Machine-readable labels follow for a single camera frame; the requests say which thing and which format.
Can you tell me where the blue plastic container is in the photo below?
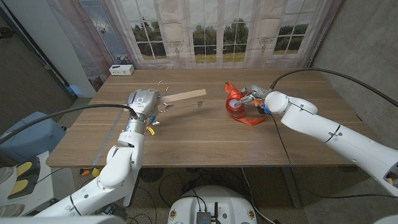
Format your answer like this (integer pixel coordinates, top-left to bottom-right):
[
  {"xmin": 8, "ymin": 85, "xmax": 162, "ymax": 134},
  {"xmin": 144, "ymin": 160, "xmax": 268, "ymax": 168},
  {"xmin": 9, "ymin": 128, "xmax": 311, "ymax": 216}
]
[{"xmin": 0, "ymin": 111, "xmax": 67, "ymax": 162}]

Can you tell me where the black floor fan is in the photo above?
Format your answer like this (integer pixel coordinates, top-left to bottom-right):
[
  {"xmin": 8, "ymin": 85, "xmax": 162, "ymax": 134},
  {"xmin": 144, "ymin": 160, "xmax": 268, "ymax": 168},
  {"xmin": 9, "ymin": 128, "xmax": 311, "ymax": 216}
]
[{"xmin": 139, "ymin": 167, "xmax": 165, "ymax": 184}]

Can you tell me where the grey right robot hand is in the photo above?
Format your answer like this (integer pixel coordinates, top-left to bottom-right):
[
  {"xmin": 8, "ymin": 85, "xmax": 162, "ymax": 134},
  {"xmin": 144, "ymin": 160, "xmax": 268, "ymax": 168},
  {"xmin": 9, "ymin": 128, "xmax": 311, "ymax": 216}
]
[{"xmin": 231, "ymin": 84, "xmax": 273, "ymax": 108}]

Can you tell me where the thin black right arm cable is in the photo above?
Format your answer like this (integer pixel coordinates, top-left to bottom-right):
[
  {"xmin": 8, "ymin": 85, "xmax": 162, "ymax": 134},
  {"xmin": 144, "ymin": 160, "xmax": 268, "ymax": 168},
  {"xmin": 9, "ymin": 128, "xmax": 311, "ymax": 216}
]
[{"xmin": 267, "ymin": 112, "xmax": 398, "ymax": 200}]

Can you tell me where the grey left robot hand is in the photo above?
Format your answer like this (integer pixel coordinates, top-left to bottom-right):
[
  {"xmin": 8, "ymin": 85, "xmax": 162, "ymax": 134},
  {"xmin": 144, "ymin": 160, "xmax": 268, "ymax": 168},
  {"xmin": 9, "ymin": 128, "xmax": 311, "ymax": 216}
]
[{"xmin": 126, "ymin": 88, "xmax": 162, "ymax": 122}]

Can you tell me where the white floor cable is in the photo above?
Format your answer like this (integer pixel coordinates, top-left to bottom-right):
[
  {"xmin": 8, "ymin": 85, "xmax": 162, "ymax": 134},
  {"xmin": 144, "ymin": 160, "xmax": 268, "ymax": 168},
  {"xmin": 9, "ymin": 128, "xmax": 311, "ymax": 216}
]
[{"xmin": 241, "ymin": 167, "xmax": 276, "ymax": 224}]

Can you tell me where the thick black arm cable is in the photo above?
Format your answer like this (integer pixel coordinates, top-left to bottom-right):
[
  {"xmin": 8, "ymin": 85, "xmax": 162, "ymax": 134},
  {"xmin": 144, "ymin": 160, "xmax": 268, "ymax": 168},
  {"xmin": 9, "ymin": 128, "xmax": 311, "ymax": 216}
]
[
  {"xmin": 269, "ymin": 67, "xmax": 398, "ymax": 108},
  {"xmin": 0, "ymin": 103, "xmax": 137, "ymax": 146}
]

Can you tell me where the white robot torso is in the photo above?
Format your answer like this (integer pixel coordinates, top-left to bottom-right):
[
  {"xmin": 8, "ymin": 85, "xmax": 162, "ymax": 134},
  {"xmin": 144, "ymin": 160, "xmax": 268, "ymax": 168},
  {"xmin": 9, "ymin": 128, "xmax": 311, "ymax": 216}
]
[{"xmin": 167, "ymin": 185, "xmax": 258, "ymax": 224}]

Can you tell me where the yellow and black foot pedal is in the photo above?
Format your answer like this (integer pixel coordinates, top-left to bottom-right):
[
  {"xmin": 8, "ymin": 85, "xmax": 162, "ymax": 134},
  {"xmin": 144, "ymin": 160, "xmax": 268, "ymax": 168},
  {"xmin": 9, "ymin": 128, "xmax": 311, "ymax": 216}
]
[{"xmin": 7, "ymin": 156, "xmax": 41, "ymax": 200}]

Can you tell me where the wooden hanger with metal clips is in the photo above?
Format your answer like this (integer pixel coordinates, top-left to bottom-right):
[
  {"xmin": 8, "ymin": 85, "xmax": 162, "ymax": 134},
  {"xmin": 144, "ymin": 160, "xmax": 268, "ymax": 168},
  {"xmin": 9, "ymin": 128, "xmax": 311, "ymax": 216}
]
[{"xmin": 123, "ymin": 80, "xmax": 207, "ymax": 113}]

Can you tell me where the printed window backdrop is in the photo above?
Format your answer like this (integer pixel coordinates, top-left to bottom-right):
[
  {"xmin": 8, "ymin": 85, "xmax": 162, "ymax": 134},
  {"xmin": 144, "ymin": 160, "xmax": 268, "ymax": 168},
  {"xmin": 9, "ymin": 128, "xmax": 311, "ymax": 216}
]
[{"xmin": 46, "ymin": 0, "xmax": 344, "ymax": 91}]

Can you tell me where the grey table leg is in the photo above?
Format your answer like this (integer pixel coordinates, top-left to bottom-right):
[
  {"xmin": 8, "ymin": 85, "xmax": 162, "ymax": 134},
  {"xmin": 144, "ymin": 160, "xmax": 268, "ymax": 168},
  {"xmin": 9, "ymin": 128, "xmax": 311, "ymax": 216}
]
[{"xmin": 281, "ymin": 167, "xmax": 302, "ymax": 208}]

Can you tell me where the white power strip box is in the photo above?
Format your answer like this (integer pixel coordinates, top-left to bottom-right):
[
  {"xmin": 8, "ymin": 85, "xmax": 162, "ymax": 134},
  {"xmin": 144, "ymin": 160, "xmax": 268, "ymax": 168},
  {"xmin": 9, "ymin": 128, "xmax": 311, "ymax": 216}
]
[{"xmin": 108, "ymin": 64, "xmax": 135, "ymax": 77}]

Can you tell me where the white table leg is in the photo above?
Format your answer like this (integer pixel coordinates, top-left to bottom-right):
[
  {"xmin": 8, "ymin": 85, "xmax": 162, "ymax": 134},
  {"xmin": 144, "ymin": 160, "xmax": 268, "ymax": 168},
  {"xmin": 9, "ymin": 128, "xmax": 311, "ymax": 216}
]
[{"xmin": 123, "ymin": 186, "xmax": 137, "ymax": 208}]

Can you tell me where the white floor platform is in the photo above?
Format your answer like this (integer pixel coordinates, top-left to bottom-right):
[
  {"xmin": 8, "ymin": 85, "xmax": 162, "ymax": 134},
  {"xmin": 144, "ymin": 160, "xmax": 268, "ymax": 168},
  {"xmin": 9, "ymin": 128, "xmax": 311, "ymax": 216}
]
[{"xmin": 0, "ymin": 151, "xmax": 74, "ymax": 216}]

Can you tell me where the orange ribbon roll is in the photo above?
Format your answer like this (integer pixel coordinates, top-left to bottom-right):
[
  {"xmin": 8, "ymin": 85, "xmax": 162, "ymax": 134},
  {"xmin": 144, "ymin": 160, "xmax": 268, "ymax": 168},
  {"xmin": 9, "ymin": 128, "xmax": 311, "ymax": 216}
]
[{"xmin": 224, "ymin": 82, "xmax": 268, "ymax": 127}]

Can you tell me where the small black floor device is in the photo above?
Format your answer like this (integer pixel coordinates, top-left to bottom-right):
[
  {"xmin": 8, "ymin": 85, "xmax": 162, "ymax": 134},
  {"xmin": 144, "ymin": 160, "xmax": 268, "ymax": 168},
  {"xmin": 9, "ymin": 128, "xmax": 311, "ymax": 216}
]
[{"xmin": 102, "ymin": 203, "xmax": 128, "ymax": 218}]

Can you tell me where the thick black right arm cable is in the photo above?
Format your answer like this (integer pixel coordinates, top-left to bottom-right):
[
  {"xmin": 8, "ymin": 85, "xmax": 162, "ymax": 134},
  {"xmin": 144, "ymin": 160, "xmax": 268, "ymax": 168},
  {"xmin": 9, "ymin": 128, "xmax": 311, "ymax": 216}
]
[{"xmin": 269, "ymin": 67, "xmax": 398, "ymax": 108}]

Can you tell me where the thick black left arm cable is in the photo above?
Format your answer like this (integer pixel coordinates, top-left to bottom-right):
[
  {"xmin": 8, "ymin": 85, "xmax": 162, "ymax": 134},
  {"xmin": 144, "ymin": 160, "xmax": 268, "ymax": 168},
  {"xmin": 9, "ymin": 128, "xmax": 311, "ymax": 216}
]
[{"xmin": 0, "ymin": 103, "xmax": 137, "ymax": 146}]

